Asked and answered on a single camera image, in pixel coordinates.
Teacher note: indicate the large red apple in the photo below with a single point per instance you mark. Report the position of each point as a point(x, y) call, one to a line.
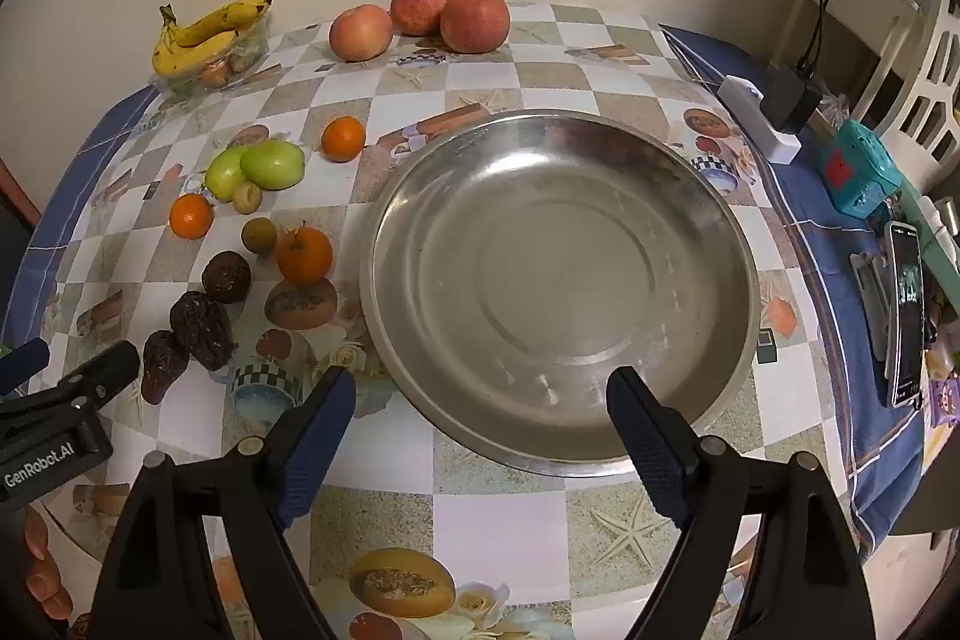
point(475, 20)

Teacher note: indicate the person's left hand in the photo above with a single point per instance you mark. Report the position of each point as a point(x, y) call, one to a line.
point(43, 580)

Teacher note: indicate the purple packet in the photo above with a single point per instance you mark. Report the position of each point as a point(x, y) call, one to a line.
point(945, 398)

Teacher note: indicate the round steel basin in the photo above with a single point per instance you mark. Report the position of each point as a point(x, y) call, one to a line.
point(559, 287)

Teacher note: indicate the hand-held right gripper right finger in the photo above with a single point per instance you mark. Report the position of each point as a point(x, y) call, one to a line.
point(652, 449)

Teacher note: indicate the white plastic chair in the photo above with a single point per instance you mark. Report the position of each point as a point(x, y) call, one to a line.
point(900, 33)

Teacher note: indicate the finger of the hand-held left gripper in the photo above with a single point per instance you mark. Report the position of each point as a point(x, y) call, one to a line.
point(105, 370)
point(22, 361)

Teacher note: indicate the teal toy camera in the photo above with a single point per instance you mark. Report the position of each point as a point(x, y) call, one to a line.
point(859, 168)

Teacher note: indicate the dark brown wrinkled fruit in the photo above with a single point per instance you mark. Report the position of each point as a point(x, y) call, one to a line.
point(163, 366)
point(201, 329)
point(226, 277)

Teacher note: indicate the pale pink apple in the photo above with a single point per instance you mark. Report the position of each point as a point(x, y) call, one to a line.
point(361, 33)

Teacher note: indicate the grey phone stand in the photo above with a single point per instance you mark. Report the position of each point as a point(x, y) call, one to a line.
point(871, 302)

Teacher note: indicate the clear plastic snack bag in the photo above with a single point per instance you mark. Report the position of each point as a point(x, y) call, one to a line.
point(225, 70)

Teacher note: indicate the yellow banana bunch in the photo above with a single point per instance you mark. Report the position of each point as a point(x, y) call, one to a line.
point(195, 36)

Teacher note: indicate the smartphone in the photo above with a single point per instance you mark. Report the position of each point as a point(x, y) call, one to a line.
point(906, 317)

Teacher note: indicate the black power adapter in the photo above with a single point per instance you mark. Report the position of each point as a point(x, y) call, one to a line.
point(791, 99)

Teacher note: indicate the large orange with stem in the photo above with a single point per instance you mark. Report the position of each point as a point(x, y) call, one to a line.
point(304, 254)

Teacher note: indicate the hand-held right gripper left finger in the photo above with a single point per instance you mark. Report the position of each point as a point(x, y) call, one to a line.
point(315, 449)

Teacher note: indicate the white power strip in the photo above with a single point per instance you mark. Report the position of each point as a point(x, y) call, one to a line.
point(742, 108)

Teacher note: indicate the small orange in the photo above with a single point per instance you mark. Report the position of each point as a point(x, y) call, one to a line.
point(190, 216)
point(343, 139)

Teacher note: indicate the small yellow-brown fruit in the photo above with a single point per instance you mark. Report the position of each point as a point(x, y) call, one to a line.
point(247, 198)
point(259, 234)

